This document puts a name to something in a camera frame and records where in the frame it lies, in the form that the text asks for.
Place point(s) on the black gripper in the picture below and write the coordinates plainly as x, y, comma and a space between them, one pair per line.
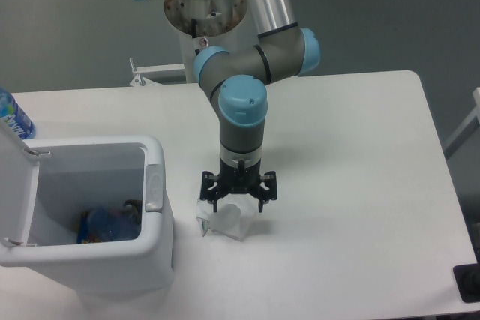
232, 181

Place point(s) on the white paper wrapper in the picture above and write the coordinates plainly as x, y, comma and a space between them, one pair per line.
233, 218

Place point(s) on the clear plastic water bottle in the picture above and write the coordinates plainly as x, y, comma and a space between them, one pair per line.
110, 224

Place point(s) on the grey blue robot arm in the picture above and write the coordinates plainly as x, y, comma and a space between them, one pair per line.
239, 48

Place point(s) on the white plastic trash can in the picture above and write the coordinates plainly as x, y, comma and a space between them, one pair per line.
47, 183

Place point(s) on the blue snack wrapper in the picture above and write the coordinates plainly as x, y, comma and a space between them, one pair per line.
84, 236

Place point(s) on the blue labelled bottle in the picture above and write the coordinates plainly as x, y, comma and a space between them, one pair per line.
14, 116

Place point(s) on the black table clamp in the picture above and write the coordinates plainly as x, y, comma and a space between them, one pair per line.
467, 279

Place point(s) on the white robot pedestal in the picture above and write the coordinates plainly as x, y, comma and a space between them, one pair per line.
203, 23

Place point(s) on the white frame at right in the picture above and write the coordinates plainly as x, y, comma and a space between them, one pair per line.
464, 130

